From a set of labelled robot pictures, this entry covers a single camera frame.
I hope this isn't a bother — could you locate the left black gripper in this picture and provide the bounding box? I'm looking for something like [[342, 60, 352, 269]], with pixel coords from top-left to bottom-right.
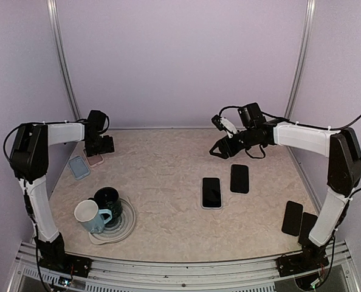
[[86, 134, 115, 156]]

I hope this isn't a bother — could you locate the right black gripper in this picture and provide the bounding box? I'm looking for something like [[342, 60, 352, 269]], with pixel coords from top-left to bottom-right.
[[210, 126, 263, 158]]

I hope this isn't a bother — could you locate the white-edged black smartphone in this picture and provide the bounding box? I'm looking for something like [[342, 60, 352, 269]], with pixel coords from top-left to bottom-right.
[[230, 164, 249, 194]]

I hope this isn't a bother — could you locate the lavender phone case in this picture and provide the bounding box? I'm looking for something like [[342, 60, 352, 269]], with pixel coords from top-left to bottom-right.
[[201, 176, 224, 210]]

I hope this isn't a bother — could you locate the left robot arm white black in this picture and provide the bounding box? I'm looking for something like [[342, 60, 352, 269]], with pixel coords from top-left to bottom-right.
[[4, 110, 114, 271]]

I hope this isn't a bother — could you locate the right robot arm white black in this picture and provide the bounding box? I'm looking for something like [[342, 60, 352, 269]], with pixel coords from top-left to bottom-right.
[[209, 103, 361, 270]]

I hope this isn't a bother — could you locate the blue phone case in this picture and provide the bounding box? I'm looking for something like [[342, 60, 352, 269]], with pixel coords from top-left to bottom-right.
[[67, 156, 90, 180]]

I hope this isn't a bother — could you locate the dark green mug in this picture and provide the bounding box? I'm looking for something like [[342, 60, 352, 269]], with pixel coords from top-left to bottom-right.
[[89, 187, 123, 226]]

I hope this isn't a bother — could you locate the light blue mug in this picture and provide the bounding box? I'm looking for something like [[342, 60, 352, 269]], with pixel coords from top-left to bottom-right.
[[74, 200, 113, 234]]

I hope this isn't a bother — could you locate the grey collapsible silicone bowl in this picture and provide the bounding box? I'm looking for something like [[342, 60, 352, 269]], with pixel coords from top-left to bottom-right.
[[88, 197, 137, 245]]

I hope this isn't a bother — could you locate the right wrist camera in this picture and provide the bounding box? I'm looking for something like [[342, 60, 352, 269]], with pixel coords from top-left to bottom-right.
[[211, 115, 238, 137]]

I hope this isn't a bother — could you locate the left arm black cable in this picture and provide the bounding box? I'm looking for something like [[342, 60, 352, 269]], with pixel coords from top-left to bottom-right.
[[3, 123, 26, 168]]

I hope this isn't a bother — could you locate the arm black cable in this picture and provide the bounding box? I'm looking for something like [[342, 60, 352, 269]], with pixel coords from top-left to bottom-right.
[[218, 105, 361, 195], [3, 123, 26, 168]]

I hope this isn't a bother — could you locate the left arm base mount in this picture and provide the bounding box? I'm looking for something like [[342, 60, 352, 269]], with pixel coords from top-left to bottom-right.
[[40, 252, 92, 278]]

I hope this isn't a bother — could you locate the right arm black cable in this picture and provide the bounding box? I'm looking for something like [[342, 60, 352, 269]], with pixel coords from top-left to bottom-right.
[[218, 105, 361, 195]]

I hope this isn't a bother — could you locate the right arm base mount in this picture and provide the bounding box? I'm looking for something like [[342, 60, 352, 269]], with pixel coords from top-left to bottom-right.
[[276, 244, 329, 277]]

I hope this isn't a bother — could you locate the left aluminium frame post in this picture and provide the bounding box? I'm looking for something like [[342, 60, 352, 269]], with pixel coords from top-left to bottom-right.
[[47, 0, 81, 120]]

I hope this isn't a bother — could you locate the aluminium frame post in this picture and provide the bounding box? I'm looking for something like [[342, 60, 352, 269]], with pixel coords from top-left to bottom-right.
[[47, 0, 81, 120], [284, 0, 317, 119]]

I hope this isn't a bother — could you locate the right aluminium frame post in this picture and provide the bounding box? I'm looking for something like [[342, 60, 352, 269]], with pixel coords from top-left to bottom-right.
[[284, 0, 317, 119]]

